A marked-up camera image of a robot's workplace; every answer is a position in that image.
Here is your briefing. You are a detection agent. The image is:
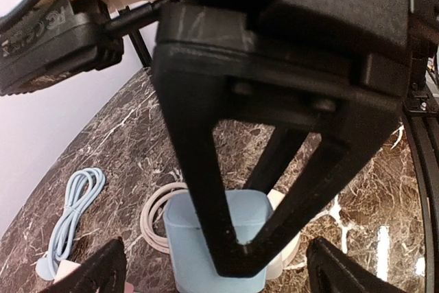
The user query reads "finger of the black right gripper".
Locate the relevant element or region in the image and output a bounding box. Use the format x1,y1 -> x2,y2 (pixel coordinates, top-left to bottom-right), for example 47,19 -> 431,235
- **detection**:
245,127 -> 322,194
152,3 -> 401,277

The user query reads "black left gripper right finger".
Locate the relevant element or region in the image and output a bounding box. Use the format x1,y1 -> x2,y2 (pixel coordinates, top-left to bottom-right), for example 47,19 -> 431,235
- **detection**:
306,237 -> 402,292

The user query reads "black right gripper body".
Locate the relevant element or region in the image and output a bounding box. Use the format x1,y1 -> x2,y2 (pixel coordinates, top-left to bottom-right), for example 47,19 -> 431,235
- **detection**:
184,0 -> 438,95

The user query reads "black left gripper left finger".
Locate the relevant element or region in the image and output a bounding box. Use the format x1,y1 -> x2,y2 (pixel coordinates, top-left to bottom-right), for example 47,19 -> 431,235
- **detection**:
43,237 -> 127,293

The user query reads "white cube socket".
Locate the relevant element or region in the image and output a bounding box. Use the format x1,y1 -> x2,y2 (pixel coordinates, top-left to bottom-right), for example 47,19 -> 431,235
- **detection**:
265,189 -> 300,281

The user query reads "white cable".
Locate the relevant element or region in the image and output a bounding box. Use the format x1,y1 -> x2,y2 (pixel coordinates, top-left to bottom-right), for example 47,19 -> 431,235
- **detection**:
139,182 -> 189,255

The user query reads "small blue plug adapter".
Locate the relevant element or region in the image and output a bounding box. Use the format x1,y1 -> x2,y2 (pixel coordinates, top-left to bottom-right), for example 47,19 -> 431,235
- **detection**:
163,190 -> 272,292

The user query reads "light blue cable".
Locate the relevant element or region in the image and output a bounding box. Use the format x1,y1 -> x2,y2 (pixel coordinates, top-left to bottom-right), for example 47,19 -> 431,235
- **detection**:
34,167 -> 107,282

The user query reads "pink cube socket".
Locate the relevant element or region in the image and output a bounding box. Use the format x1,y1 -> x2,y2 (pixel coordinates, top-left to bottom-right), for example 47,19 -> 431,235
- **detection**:
54,260 -> 81,283

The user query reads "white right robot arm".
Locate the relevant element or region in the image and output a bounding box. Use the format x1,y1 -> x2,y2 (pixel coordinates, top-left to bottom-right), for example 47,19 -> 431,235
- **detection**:
104,0 -> 438,277

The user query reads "black right frame post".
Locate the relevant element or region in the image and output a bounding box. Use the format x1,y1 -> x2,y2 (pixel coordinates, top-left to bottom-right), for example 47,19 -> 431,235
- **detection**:
129,30 -> 152,68

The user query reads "black front frame rail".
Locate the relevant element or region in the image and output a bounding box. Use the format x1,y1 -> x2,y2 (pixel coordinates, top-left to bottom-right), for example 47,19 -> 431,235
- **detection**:
403,58 -> 438,292

